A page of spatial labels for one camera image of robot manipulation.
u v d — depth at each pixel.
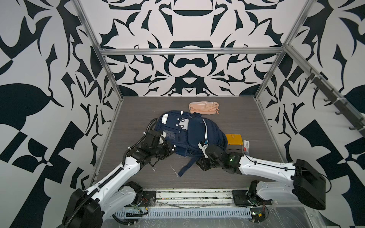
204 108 1.12
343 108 0.55
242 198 0.74
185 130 0.91
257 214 0.71
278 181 0.49
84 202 0.39
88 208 0.39
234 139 0.95
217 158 0.62
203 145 0.74
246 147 0.91
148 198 0.74
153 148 0.67
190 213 0.71
